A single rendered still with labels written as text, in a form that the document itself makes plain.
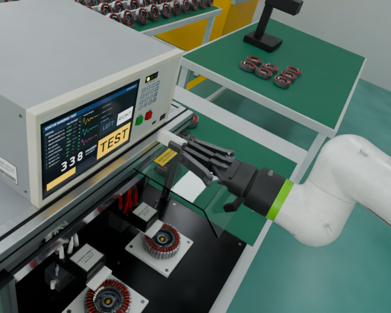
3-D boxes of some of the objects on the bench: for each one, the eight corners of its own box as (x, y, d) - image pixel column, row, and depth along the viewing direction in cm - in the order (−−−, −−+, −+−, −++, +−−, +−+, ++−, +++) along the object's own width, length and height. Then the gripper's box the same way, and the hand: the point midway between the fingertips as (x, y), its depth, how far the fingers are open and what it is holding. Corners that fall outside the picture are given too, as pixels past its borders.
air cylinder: (80, 271, 93) (82, 259, 89) (59, 292, 87) (59, 281, 84) (66, 261, 94) (67, 249, 90) (44, 281, 88) (44, 269, 85)
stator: (138, 299, 89) (140, 291, 87) (113, 338, 81) (115, 331, 78) (102, 277, 91) (103, 269, 89) (73, 313, 83) (74, 305, 80)
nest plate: (192, 243, 109) (193, 241, 108) (167, 277, 98) (167, 275, 97) (153, 219, 113) (154, 217, 112) (125, 249, 101) (125, 246, 101)
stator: (185, 242, 107) (188, 235, 105) (166, 267, 99) (168, 259, 96) (156, 223, 110) (157, 215, 108) (134, 246, 101) (136, 238, 99)
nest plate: (148, 303, 91) (149, 300, 90) (110, 353, 79) (110, 351, 78) (103, 271, 94) (103, 268, 94) (61, 315, 83) (61, 312, 82)
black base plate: (245, 247, 116) (247, 243, 115) (125, 459, 67) (127, 457, 66) (133, 179, 128) (133, 174, 126) (-38, 317, 79) (-40, 313, 78)
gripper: (234, 213, 71) (139, 159, 77) (255, 181, 81) (170, 135, 87) (246, 187, 66) (144, 131, 72) (267, 156, 76) (177, 110, 82)
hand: (171, 140), depth 79 cm, fingers closed
